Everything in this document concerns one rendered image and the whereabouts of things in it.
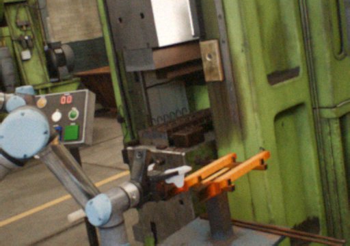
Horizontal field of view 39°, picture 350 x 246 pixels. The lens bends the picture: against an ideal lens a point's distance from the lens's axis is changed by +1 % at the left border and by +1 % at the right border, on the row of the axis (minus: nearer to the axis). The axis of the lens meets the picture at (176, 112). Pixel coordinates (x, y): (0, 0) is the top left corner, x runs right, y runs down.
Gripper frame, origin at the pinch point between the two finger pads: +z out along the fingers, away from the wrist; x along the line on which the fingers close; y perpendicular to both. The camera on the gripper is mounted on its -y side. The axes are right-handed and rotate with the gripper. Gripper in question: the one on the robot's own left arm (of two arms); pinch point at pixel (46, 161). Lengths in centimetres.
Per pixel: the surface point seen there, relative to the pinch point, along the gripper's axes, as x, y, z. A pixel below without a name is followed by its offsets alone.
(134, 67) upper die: 16, -45, -35
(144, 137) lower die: 14.0, -44.1, -2.1
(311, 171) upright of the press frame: 50, -110, 27
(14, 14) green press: -486, -92, -103
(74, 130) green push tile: -14.2, -19.2, -8.2
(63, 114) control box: -23.7, -17.9, -16.1
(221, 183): 94, -34, 1
